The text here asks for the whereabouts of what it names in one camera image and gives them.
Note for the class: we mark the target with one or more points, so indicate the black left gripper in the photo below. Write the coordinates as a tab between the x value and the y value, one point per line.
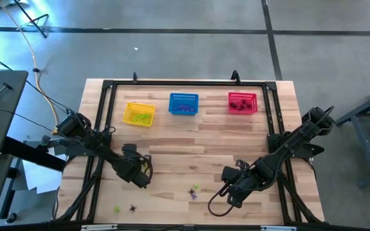
132	170

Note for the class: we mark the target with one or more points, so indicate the red plastic basket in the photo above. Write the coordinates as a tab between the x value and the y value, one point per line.
243	95

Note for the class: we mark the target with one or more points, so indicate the black caster wheel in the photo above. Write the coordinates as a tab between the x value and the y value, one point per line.
11	218

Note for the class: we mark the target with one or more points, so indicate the yellow plastic basket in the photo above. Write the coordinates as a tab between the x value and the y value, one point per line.
127	107

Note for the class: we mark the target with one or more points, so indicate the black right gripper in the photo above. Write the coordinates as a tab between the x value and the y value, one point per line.
250	179

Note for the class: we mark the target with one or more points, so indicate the black frame clamp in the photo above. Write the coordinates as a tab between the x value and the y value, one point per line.
135	77
235	76

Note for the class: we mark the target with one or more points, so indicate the white paper sheets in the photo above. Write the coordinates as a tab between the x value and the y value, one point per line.
40	179

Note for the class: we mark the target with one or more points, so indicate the black support beam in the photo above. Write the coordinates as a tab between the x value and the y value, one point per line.
34	155

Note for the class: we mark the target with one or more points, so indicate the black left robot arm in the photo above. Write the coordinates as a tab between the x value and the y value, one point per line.
88	138

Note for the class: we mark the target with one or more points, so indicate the yellow connector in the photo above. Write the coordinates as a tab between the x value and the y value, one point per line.
56	130

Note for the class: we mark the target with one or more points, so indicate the blue-grey metal table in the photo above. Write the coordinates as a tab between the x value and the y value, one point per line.
365	144

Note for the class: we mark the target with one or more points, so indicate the black floor stand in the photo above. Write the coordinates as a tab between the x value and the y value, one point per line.
31	19

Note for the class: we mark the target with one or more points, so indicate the grey side desk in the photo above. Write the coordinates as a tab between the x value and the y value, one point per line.
5	122

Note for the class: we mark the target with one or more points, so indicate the blue plastic basket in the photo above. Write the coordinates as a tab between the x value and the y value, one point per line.
183	97

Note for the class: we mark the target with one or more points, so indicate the silver frame bracket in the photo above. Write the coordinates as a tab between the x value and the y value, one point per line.
278	228
99	227

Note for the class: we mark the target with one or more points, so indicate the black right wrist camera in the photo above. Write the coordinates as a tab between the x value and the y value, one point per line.
228	173

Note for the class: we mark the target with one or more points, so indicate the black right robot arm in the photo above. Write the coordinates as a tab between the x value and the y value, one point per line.
294	141

